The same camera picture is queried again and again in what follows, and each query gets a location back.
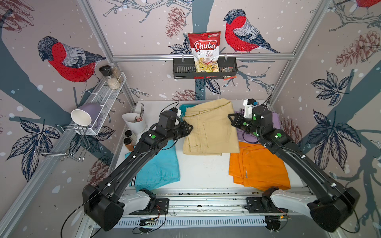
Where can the white wire wall shelf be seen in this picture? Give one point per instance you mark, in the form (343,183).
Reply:
(104,95)

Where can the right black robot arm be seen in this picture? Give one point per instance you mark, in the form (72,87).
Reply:
(330,205)

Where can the black lid spice jar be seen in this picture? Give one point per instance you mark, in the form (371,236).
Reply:
(106,70)

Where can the light spice jar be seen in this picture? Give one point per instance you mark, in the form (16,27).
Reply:
(132,136)

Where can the teal pants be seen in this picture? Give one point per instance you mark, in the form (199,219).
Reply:
(162,170)

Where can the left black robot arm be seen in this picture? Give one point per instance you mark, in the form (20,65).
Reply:
(101,203)

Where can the purple white cup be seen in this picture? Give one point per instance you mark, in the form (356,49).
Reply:
(86,114)

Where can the brown spice jar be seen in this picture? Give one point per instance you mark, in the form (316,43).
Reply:
(129,144)

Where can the black wall basket shelf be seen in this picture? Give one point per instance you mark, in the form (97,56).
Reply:
(186,69)

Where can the red cassava chips bag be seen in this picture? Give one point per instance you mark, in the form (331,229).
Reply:
(205,51)

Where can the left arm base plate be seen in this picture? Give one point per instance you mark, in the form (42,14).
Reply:
(160,206)

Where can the khaki pants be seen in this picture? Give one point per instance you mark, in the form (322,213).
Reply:
(212,133)

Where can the white utensil holder cup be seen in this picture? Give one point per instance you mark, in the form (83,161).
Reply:
(134,123)

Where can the purple pants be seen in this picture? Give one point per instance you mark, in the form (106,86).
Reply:
(251,139)

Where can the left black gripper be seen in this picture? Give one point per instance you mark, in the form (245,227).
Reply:
(186,131)

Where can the wire cup rack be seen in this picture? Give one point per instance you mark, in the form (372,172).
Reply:
(64,142)

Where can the teal plastic basket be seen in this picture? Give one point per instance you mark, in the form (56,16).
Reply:
(183,108)

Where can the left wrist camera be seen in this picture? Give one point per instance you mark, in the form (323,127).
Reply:
(177,111)

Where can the orange pants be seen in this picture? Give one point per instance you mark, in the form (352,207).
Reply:
(255,166)

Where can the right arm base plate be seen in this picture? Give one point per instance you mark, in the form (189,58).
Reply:
(262,205)

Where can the glass jar on shelf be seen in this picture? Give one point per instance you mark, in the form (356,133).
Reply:
(117,73)

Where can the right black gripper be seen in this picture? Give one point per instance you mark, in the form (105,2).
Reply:
(236,122)

